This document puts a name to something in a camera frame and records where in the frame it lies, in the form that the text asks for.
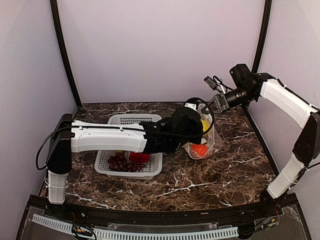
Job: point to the left black frame post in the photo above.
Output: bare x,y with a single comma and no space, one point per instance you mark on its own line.
63,52

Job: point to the orange pumpkin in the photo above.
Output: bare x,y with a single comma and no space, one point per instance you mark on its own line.
199,150

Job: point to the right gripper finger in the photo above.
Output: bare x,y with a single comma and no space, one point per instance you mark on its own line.
217,109
214,101

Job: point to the right black frame post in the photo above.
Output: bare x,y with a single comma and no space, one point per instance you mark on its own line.
262,35

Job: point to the white slotted cable duct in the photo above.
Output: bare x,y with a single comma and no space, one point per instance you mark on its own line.
117,231

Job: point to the dark red grape bunch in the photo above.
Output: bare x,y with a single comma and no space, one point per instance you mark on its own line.
119,163

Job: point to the white plastic basket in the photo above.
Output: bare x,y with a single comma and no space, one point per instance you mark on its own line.
153,166

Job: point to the clear zip top bag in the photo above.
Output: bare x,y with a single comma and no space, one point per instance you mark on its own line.
213,142

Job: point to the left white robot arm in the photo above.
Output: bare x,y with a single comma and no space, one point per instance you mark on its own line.
70,136

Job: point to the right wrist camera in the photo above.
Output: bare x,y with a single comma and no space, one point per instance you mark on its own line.
215,84

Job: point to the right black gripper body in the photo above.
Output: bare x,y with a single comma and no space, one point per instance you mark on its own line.
236,100

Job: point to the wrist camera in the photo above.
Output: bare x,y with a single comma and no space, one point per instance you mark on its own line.
215,84
192,103

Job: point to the black front rail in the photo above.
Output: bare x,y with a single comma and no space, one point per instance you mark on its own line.
93,216

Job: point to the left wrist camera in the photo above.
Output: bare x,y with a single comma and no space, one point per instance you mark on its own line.
192,103

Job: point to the red bell pepper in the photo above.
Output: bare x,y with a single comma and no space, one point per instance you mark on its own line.
139,157

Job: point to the yellow bell pepper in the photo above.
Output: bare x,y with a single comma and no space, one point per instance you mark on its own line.
206,124

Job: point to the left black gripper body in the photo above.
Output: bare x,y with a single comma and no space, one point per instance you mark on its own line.
195,139

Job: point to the black frame post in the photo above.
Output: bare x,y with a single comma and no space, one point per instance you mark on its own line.
262,35
63,52

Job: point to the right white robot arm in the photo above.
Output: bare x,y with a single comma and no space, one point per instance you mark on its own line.
251,87

